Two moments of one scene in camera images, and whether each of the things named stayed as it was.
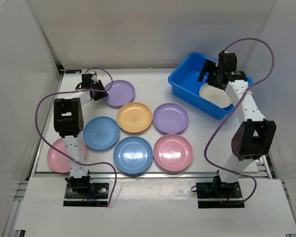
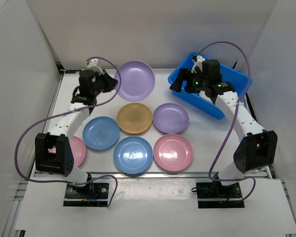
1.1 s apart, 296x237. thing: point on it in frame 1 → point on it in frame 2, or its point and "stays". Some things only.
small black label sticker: x=73 y=71 stays
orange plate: x=134 y=117 stays
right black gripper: x=207 y=67 → x=176 y=86
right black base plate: x=210 y=195 stays
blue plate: x=100 y=133 stays
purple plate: x=122 y=92 → x=137 y=81
